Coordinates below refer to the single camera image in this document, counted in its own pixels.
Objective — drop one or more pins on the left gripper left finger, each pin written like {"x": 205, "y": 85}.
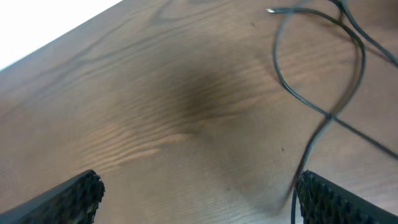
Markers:
{"x": 73, "y": 201}

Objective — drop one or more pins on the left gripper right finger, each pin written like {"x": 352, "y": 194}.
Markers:
{"x": 323, "y": 202}

